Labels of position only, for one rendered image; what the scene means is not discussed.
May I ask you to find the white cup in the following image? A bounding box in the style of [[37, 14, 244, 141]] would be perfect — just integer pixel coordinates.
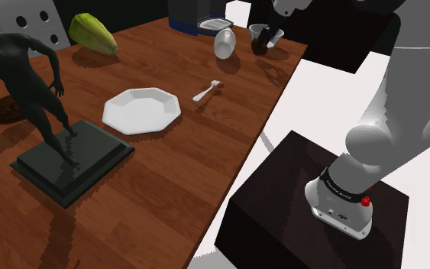
[[213, 27, 237, 60]]

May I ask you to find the dark coffee machine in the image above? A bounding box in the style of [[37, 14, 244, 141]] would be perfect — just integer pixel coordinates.
[[167, 0, 235, 37]]

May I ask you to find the brown wooden table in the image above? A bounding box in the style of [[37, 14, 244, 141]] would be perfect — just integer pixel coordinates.
[[0, 16, 308, 269]]

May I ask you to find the white octagonal plate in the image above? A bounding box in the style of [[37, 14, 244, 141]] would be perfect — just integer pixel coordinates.
[[102, 87, 182, 136]]

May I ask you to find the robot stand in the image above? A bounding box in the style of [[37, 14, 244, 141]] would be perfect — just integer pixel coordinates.
[[214, 130, 410, 269]]

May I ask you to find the green oval fruit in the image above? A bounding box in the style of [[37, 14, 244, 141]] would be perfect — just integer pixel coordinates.
[[68, 12, 120, 56]]

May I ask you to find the dark human figure statue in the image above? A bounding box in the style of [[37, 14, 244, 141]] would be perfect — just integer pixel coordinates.
[[0, 5, 136, 210]]

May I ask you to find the grey panel with round holes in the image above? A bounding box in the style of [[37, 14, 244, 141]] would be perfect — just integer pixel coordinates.
[[0, 0, 71, 59]]

